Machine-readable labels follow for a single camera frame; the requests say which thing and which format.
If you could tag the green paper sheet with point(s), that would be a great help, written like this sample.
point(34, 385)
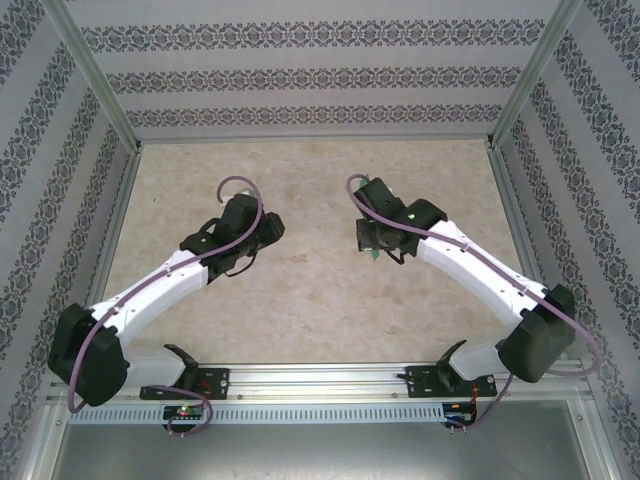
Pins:
point(375, 255)

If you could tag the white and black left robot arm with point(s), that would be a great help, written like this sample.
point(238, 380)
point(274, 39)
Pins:
point(150, 285)

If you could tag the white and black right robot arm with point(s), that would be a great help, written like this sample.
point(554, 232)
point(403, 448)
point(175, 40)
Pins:
point(465, 265)

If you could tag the grey metal sheet panel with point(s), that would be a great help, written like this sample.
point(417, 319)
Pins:
point(320, 455)

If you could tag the aluminium back rail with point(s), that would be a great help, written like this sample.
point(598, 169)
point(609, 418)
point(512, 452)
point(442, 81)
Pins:
point(315, 138)

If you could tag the aluminium side rail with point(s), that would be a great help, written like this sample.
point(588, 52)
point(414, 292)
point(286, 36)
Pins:
point(520, 235)
point(112, 235)

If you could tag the aluminium mounting rail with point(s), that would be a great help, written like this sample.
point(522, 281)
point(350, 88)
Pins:
point(320, 380)

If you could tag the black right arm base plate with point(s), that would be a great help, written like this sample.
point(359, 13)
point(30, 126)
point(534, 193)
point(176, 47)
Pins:
point(417, 382)

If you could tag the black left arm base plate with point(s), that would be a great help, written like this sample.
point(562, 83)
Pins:
point(220, 382)

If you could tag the aluminium frame post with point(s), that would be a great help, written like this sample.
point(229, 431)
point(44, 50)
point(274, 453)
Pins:
point(535, 75)
point(95, 75)

